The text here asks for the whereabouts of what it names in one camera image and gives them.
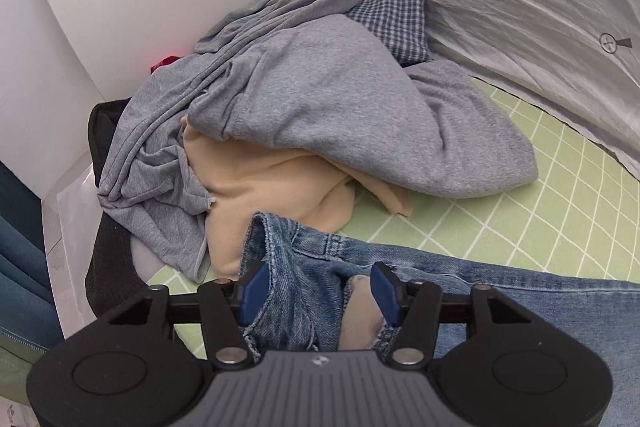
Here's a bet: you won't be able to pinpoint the clear plastic bag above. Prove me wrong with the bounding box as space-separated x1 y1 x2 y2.
42 159 108 343

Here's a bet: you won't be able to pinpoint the grey carrot print sheet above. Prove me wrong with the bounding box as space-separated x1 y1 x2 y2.
265 0 640 180

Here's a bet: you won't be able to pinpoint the red cloth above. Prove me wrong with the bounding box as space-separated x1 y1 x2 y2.
150 55 184 76

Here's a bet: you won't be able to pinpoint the blue checked shirt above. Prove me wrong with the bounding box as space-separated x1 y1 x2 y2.
345 0 434 66

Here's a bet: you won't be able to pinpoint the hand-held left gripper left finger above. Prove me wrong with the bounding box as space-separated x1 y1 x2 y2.
105 262 273 368

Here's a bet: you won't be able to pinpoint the thin grey shirt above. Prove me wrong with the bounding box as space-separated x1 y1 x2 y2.
96 0 371 284

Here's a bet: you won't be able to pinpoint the black knit garment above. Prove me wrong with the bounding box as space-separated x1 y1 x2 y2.
84 101 151 320

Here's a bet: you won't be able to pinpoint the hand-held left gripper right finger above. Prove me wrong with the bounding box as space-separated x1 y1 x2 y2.
370 261 535 368

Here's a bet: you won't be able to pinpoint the blue denim jeans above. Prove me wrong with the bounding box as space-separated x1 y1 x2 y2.
240 212 640 427

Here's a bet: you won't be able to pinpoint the teal curtain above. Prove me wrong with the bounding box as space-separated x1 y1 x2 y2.
0 161 66 350

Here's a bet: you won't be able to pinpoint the beige cloth garment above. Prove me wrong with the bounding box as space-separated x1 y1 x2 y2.
180 114 415 282

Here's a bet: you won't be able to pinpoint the white patterned fabric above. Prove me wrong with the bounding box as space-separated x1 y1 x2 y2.
0 399 38 427

